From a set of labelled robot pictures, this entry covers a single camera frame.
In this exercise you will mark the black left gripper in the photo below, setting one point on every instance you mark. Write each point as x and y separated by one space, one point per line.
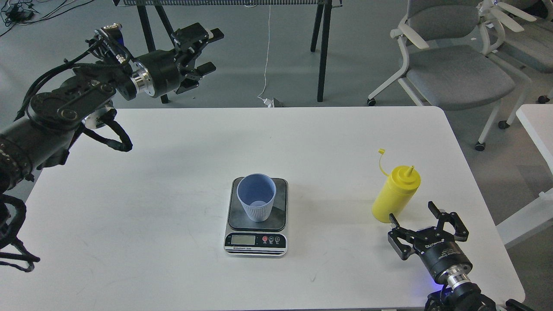
159 72

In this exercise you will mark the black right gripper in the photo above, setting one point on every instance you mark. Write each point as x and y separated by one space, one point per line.
436 247

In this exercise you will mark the yellow squeeze bottle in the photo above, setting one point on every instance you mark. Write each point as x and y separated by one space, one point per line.
400 186

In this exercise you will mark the blue plastic cup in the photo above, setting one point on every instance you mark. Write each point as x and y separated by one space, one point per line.
256 194

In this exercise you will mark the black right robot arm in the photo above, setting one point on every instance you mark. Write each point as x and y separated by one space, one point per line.
461 294

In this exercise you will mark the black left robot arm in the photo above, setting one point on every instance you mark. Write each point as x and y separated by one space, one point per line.
76 98

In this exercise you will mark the digital kitchen scale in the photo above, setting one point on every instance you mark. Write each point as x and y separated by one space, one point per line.
245 237

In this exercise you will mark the white power adapter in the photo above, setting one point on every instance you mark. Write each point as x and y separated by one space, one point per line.
272 103

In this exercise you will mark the black metal table frame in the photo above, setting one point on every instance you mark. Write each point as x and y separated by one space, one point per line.
267 36

